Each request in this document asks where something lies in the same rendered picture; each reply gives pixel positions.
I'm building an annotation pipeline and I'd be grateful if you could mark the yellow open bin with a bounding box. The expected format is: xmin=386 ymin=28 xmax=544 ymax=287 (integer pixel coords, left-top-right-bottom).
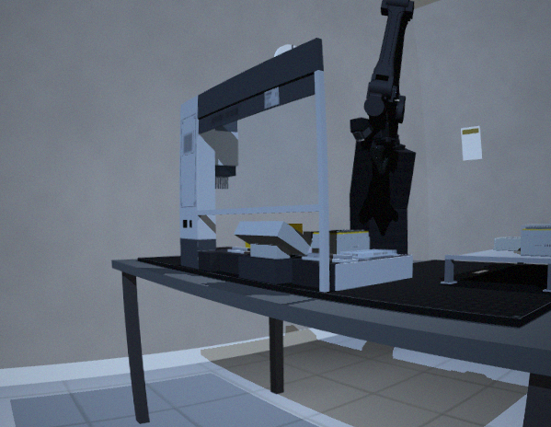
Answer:
xmin=246 ymin=224 xmax=303 ymax=248

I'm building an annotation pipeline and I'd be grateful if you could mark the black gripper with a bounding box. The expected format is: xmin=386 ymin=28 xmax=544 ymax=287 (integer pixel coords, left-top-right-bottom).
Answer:
xmin=361 ymin=121 xmax=400 ymax=175

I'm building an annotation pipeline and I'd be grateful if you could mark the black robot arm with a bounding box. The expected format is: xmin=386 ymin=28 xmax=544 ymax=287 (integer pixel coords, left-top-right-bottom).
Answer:
xmin=350 ymin=0 xmax=414 ymax=141

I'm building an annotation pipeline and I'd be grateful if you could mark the translucent white well plate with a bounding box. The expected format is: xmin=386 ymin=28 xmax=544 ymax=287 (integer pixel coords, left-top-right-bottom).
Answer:
xmin=340 ymin=249 xmax=397 ymax=259

